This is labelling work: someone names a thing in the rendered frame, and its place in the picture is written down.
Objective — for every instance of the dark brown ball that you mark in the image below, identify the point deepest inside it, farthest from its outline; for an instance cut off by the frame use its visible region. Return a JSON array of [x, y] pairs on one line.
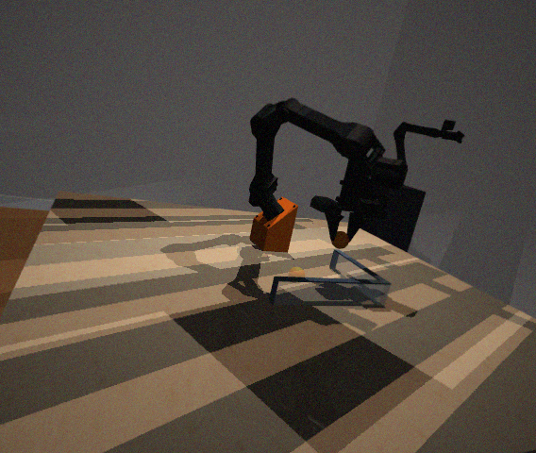
[[341, 240]]

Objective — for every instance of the clear low walls forming corner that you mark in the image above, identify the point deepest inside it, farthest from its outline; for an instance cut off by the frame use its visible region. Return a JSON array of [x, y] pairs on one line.
[[316, 293]]

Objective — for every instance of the blue l-shaped wall top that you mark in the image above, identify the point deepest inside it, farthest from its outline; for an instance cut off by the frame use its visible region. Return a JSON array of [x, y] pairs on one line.
[[377, 280]]

